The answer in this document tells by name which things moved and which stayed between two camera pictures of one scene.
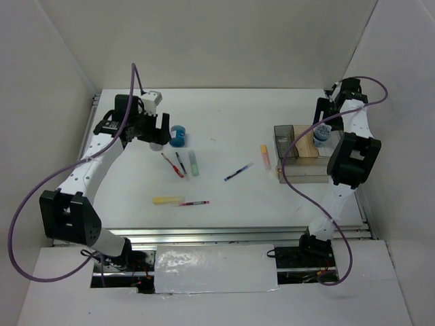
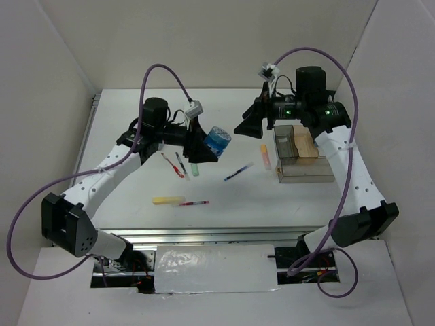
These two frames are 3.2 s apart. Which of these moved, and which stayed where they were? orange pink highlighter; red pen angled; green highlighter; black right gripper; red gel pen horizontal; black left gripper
Moved: black left gripper; black right gripper
Stayed: red pen angled; orange pink highlighter; red gel pen horizontal; green highlighter
